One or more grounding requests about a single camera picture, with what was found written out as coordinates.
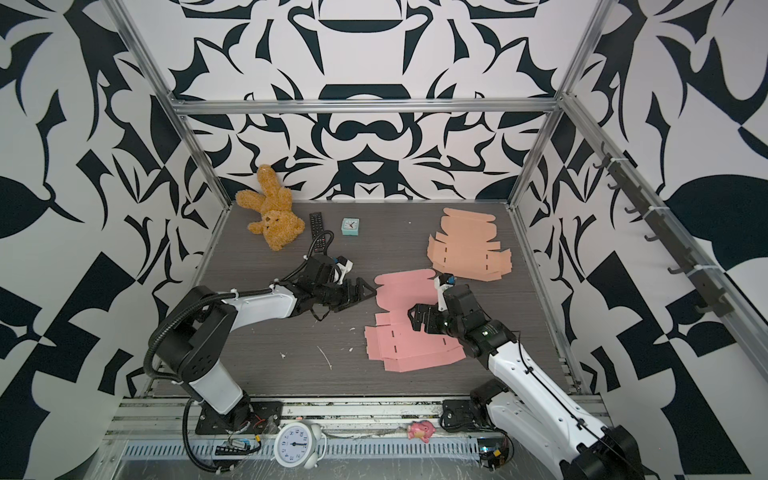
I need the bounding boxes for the pink cardboard box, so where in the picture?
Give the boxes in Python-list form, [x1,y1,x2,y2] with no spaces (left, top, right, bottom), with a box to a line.
[364,269,465,373]

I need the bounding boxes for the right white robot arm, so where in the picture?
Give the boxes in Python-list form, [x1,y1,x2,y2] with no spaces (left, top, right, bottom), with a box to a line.
[408,283,645,479]

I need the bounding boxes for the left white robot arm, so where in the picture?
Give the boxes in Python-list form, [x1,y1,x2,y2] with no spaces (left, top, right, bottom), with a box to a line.
[143,254,377,416]

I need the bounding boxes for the flat orange cardboard box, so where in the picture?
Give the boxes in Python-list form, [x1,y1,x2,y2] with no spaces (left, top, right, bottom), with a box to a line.
[426,208,512,282]

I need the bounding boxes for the black remote control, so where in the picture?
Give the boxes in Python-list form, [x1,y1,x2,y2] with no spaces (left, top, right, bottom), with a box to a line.
[309,212,327,253]

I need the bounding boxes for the small teal alarm clock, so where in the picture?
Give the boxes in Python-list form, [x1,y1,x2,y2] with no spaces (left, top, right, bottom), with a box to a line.
[341,217,360,236]

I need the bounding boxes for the brown plush bunny toy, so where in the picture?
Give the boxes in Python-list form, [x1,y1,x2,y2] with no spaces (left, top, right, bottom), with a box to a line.
[235,164,306,251]

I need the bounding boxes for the small pink toy figure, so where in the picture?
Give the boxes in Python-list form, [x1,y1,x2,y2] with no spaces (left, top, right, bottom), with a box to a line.
[407,421,436,444]

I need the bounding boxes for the right green circuit board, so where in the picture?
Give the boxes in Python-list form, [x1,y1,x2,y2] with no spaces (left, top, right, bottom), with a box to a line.
[477,435,515,471]

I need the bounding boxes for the green circuit board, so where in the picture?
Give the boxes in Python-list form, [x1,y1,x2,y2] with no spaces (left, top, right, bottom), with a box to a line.
[214,436,262,457]
[477,435,515,471]

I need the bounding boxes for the white round alarm clock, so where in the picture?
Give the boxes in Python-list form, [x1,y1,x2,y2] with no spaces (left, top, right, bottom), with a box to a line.
[273,421,328,469]

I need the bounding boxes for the left green circuit board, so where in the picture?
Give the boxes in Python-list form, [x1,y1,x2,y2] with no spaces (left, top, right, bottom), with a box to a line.
[214,436,262,457]

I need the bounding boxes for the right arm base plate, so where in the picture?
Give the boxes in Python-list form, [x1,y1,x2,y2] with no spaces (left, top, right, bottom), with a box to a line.
[439,398,506,433]

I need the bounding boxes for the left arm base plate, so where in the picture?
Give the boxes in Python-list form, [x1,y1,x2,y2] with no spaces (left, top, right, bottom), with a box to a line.
[195,400,283,435]

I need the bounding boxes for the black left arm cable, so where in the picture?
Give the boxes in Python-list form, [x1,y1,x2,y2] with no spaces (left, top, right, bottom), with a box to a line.
[181,397,241,474]

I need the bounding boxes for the white slotted cable duct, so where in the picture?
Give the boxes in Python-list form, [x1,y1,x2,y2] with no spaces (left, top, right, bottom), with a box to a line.
[122,437,479,462]

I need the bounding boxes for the black wall hook rail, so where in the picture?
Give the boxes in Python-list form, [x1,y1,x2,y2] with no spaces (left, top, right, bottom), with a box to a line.
[596,149,742,318]

